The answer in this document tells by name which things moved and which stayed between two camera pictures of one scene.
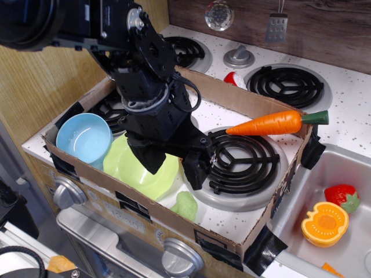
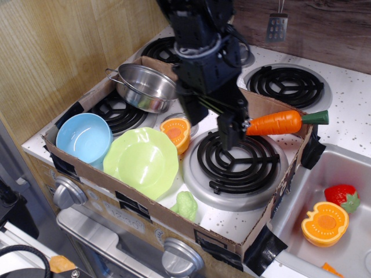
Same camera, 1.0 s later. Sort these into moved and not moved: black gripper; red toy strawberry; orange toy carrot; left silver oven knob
Moved: black gripper
Not moved: left silver oven knob; orange toy carrot; red toy strawberry
